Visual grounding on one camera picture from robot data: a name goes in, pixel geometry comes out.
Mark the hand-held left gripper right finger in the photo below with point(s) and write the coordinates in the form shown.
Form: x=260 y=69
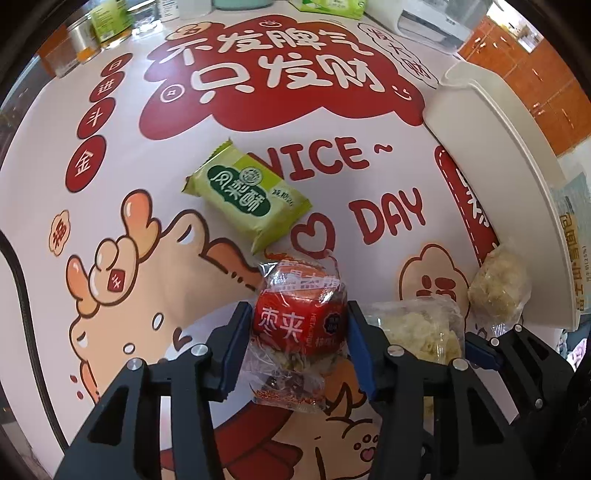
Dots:
x=358 y=350

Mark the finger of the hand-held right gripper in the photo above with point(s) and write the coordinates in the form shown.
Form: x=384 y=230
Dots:
x=545 y=364
x=480 y=353

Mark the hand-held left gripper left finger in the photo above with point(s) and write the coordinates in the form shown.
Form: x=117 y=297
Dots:
x=235 y=350

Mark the clear yellow snack packet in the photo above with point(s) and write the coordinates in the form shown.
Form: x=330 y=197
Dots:
x=415 y=332
x=498 y=281

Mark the red clear snack packet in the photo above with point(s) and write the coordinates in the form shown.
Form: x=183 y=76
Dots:
x=295 y=323

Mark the white plastic storage bin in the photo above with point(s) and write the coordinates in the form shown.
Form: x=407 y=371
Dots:
x=508 y=161

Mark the pale blue snack packet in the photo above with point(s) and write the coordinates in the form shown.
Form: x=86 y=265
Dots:
x=575 y=230

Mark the green snack packet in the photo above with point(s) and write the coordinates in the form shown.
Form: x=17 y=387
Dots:
x=244 y=194

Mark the printed tablecloth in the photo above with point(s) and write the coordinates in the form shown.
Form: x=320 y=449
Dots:
x=323 y=115

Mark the wooden cabinet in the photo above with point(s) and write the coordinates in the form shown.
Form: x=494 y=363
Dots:
x=531 y=78

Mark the white countertop appliance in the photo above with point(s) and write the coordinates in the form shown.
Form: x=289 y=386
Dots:
x=438 y=23

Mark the clear glass jar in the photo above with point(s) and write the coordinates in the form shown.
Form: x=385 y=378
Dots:
x=69 y=50

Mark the green tissue box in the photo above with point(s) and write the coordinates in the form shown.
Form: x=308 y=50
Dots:
x=332 y=7

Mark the teal canister with brown lid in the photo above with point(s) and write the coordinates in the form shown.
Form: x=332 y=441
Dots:
x=240 y=3

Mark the white squeeze bottle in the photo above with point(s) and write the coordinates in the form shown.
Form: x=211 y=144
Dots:
x=167 y=8

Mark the green label jar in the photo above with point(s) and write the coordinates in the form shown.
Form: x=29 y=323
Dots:
x=110 y=18

